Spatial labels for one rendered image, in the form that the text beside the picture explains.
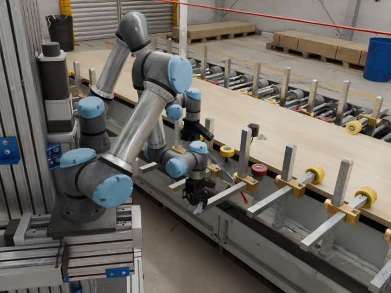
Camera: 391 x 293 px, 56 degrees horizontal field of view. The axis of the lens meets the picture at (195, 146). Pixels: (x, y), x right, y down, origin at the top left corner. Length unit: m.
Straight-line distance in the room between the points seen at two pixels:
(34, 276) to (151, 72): 0.75
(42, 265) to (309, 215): 1.28
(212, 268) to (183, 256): 0.22
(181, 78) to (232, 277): 1.66
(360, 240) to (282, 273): 0.64
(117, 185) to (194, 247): 1.67
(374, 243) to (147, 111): 1.21
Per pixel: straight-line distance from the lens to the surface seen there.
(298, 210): 2.03
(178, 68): 1.18
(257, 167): 1.92
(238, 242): 2.52
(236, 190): 1.81
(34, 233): 1.40
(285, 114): 2.67
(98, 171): 1.15
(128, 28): 1.60
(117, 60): 1.74
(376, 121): 2.64
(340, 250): 1.96
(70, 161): 1.22
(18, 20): 1.29
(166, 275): 2.56
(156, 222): 2.96
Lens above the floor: 1.84
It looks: 27 degrees down
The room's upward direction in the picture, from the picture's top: 2 degrees clockwise
